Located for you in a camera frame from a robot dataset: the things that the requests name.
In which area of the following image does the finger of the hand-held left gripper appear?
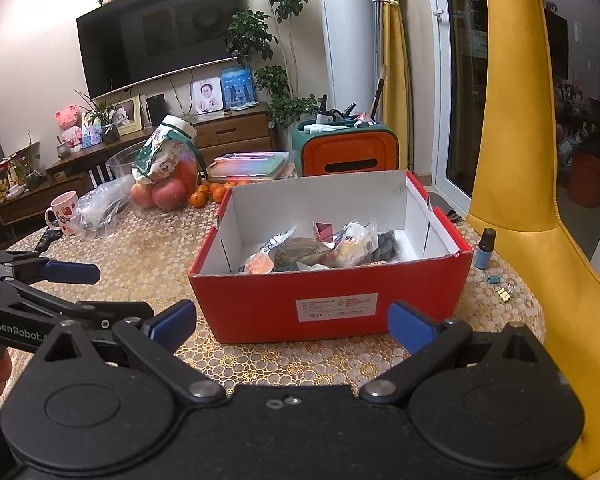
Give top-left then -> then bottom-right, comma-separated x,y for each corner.
62,301 -> 155,333
10,254 -> 102,286

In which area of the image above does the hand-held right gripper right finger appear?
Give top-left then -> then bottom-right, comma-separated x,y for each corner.
358,300 -> 558,405

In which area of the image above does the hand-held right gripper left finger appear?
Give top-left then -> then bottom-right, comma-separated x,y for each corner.
37,299 -> 227,402

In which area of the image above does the dark snack packet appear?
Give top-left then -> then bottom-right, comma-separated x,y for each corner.
375,230 -> 401,262

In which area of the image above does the red cardboard box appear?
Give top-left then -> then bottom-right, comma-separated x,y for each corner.
187,170 -> 475,345

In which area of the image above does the blueberry bread packet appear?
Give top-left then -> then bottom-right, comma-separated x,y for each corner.
330,220 -> 380,267

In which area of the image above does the peach snack packet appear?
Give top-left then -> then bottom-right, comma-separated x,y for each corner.
245,252 -> 276,275

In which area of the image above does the grey brown snack packet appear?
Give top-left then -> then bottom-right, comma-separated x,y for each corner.
272,237 -> 333,266

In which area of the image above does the floral lace covered desktop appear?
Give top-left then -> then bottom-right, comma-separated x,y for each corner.
2,195 -> 548,396

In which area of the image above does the black remote control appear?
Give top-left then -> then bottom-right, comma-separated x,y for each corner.
32,227 -> 63,253

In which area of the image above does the pink mug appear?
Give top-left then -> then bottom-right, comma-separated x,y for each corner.
44,191 -> 81,237

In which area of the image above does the clear plastic bag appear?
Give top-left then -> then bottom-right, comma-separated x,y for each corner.
75,180 -> 131,239

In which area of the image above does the white router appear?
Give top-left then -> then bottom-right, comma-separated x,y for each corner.
87,162 -> 116,188

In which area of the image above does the red apple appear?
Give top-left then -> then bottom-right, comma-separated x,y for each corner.
152,177 -> 188,211
130,182 -> 156,209

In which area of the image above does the small blue bottle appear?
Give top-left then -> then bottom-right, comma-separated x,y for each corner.
474,227 -> 498,270

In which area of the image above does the small potted plant with saucer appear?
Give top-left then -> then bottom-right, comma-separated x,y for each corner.
2,130 -> 46,193

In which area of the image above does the row of tangerines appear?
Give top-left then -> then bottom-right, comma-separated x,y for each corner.
187,181 -> 238,208

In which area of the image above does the pink pig plush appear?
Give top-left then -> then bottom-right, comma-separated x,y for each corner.
55,104 -> 83,148

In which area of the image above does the red round fruit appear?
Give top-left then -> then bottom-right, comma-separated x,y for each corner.
175,157 -> 201,196

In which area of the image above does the printed white green bag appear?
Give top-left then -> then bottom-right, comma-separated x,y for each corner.
132,115 -> 198,184

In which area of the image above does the small potted grass plant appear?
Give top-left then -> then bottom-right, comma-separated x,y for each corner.
75,80 -> 131,146

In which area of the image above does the iridescent plastic case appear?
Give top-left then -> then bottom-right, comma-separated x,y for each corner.
207,151 -> 297,182

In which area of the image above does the black speaker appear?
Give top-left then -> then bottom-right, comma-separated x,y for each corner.
145,93 -> 168,128

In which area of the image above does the green and orange storage box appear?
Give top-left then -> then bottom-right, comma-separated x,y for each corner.
291,119 -> 400,177

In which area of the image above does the yellow giraffe toy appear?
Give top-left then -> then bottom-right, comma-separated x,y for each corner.
467,0 -> 600,480

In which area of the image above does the wooden television cabinet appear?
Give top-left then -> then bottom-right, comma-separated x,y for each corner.
0,101 -> 276,231

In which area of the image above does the orange bucket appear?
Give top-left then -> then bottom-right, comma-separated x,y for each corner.
565,150 -> 600,208

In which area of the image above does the makeup brush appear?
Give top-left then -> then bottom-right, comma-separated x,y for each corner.
370,64 -> 388,118

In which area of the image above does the blue picture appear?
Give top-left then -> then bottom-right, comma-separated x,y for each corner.
221,66 -> 256,110

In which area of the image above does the glass sliding door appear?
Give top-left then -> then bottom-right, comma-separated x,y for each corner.
430,0 -> 600,281

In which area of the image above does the black television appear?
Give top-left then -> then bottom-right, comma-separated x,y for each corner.
76,0 -> 248,101

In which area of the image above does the yellow curtain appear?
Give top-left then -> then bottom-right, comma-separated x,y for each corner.
375,0 -> 413,171

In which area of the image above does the white standing air conditioner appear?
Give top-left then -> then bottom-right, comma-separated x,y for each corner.
317,0 -> 381,116

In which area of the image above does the tall green potted plant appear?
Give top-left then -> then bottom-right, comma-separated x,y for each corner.
225,0 -> 326,128

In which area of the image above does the wooden photo frame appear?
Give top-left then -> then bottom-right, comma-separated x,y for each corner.
111,95 -> 142,136

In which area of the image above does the white portrait photo frame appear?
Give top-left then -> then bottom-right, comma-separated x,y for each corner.
191,76 -> 226,115

